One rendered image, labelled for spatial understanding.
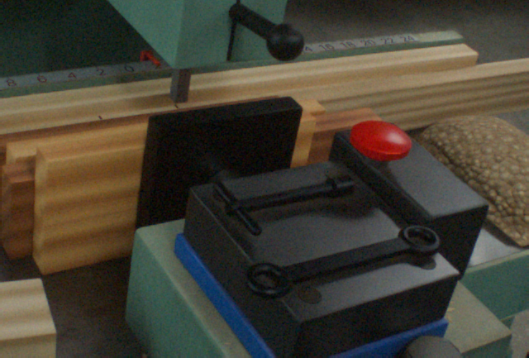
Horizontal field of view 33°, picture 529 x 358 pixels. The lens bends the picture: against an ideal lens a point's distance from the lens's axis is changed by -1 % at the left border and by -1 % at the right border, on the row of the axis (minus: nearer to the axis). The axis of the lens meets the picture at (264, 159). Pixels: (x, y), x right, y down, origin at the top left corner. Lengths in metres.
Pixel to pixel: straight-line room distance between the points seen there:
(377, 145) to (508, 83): 0.35
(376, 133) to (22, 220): 0.20
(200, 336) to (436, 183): 0.13
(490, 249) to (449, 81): 0.17
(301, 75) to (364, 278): 0.29
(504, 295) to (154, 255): 0.28
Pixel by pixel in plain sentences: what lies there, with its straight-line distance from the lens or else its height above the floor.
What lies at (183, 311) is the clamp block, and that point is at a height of 0.95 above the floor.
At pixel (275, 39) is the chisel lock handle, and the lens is 0.46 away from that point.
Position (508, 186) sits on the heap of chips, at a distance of 0.64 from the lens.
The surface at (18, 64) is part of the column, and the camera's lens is 0.75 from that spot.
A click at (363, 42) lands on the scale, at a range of 0.71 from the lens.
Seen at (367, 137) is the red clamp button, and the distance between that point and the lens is 0.43.
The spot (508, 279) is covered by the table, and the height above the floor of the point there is 0.88.
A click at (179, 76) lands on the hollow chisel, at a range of 0.57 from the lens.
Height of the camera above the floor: 1.23
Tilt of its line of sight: 32 degrees down
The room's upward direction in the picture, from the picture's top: 11 degrees clockwise
